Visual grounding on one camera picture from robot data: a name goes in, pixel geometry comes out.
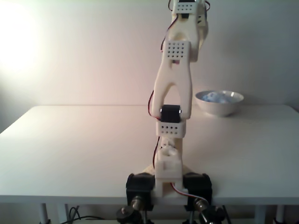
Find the white ceramic bowl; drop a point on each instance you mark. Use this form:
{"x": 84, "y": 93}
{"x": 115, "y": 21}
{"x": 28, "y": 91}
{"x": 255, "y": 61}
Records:
{"x": 219, "y": 109}

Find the black table clamp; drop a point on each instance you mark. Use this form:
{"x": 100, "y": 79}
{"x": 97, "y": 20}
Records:
{"x": 140, "y": 186}
{"x": 198, "y": 186}

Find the white table leg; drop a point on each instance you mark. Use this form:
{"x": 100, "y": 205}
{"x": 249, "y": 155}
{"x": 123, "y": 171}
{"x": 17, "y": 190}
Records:
{"x": 259, "y": 214}
{"x": 279, "y": 214}
{"x": 44, "y": 213}

